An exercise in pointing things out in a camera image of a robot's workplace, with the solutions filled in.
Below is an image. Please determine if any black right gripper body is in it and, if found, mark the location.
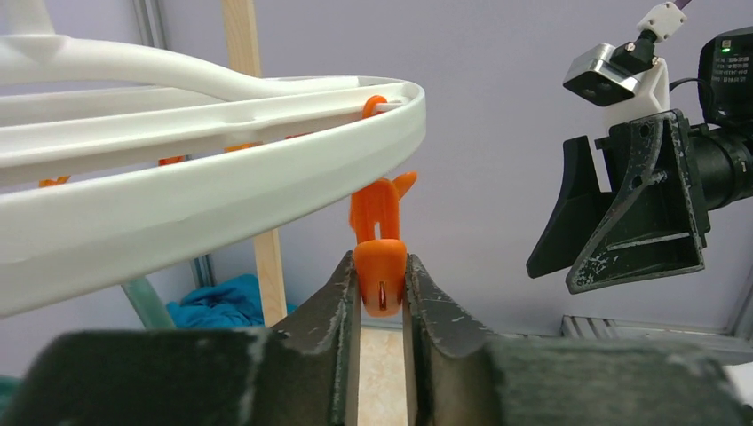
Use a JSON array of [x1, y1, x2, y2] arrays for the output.
[[594, 110, 710, 265]]

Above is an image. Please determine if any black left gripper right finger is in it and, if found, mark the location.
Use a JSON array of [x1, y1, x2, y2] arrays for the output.
[[404, 255, 752, 425]]

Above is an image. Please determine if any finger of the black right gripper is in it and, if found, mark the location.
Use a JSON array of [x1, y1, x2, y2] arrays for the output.
[[566, 123, 705, 294], [526, 136, 614, 279]]

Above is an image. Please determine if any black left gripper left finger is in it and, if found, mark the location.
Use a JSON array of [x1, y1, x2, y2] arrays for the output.
[[1, 254, 360, 425]]

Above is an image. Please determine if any orange clothes peg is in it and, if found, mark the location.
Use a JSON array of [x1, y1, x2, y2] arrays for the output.
[[349, 171, 418, 318]]

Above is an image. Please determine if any white round clip hanger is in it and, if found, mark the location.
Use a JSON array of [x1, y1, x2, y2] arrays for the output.
[[1, 1, 426, 317]]

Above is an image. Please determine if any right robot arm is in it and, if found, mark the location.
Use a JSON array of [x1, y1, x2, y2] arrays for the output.
[[526, 28, 752, 294]]

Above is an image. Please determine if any blue crumpled cloth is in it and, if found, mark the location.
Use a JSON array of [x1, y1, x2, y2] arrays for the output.
[[165, 274, 265, 328]]

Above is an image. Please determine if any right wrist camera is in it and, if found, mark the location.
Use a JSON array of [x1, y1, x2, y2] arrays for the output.
[[563, 1, 688, 128]]

